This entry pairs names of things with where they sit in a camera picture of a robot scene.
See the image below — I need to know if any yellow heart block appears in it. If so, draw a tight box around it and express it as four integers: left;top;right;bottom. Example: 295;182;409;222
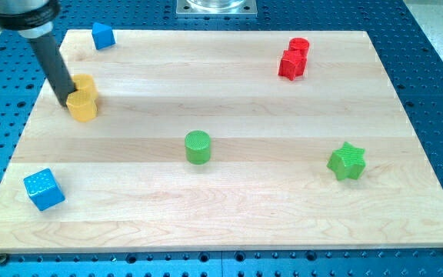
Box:
72;74;98;100

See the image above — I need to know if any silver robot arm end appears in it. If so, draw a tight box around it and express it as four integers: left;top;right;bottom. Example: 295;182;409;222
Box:
0;0;61;39

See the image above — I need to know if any yellow hexagon block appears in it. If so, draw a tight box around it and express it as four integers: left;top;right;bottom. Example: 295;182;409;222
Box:
66;90;98;122

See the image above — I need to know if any light wooden board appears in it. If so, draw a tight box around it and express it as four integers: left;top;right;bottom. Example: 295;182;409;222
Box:
0;29;443;253

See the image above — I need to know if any green cylinder block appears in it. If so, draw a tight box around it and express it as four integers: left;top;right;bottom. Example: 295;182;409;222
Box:
185;130;211;165

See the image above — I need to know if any red star block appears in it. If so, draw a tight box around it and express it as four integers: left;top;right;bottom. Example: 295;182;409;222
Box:
278;50;307;81

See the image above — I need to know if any red cylinder block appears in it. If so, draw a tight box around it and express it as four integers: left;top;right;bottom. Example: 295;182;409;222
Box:
288;37;310;58

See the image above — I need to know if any green star block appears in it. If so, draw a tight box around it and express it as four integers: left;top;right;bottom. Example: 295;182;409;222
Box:
327;142;366;181

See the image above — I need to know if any black pusher rod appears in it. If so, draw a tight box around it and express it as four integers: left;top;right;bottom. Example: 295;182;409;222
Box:
28;32;75;108

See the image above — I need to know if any blue cube block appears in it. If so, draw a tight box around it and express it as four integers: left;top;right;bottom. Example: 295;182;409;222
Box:
23;169;65;211

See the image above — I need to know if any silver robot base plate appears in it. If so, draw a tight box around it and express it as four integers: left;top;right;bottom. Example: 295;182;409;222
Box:
175;0;258;16

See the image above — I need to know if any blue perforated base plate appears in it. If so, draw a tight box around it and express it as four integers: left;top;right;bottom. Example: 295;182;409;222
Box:
0;0;443;276

